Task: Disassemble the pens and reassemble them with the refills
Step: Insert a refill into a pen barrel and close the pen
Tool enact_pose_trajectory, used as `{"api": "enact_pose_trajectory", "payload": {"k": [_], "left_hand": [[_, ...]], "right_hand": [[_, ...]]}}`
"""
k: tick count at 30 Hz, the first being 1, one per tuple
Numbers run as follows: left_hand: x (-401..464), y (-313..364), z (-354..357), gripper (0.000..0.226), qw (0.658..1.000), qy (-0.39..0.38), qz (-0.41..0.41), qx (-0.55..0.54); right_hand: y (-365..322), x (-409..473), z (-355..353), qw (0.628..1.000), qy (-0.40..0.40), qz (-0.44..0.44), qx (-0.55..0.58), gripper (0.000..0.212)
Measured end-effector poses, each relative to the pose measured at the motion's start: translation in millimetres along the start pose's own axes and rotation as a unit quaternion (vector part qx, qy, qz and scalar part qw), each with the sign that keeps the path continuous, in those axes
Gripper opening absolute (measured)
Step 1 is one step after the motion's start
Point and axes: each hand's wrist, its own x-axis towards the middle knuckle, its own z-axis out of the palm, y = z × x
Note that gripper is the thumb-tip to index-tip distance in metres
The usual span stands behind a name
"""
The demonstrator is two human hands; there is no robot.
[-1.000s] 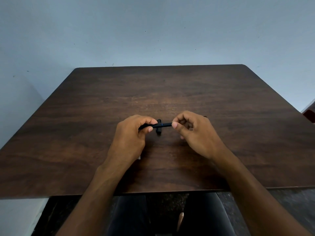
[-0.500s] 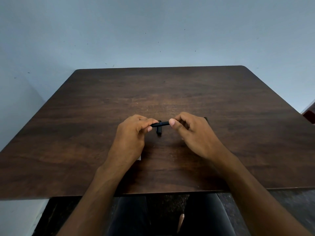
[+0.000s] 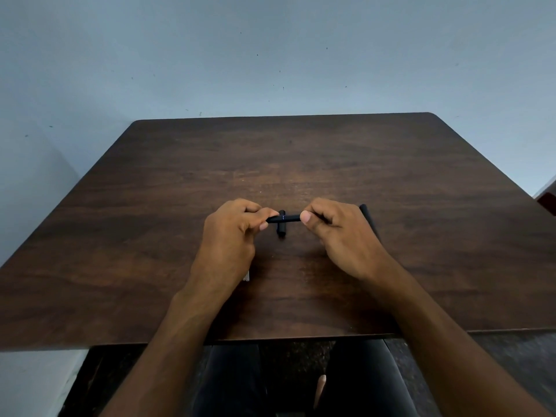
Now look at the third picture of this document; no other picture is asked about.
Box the person's right hand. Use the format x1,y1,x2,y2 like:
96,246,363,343
300,197,394,284

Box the person's left hand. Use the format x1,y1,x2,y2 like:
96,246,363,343
190,198,280,297

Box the person's right forearm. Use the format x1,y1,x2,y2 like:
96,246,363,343
363,261,553,417

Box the person's left forearm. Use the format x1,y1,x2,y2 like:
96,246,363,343
99,273,244,417

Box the long black pen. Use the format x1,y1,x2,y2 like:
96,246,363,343
359,204,382,244

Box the person's dark trousers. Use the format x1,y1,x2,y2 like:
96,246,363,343
191,339,420,417

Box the person's bare foot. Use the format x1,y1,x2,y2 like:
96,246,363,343
313,374,328,411

